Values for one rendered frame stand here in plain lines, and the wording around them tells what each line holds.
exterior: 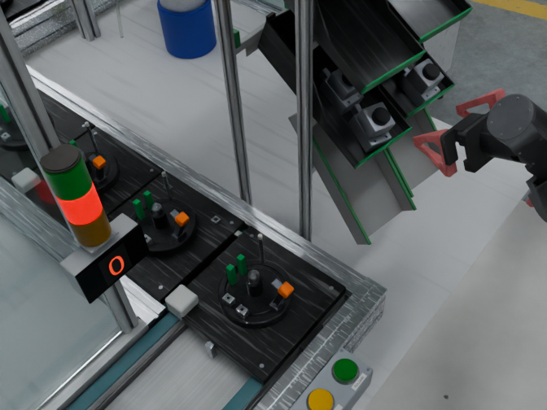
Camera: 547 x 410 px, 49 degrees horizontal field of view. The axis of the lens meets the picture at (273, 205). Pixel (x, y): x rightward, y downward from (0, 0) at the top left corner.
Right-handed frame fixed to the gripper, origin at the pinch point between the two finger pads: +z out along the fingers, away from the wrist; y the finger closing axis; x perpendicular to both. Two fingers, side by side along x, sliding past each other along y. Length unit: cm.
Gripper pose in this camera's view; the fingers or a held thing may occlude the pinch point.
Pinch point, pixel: (439, 126)
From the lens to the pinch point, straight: 92.7
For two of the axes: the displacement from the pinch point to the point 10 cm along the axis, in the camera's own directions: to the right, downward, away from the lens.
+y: -7.6, 5.3, -3.8
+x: 3.3, 8.1, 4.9
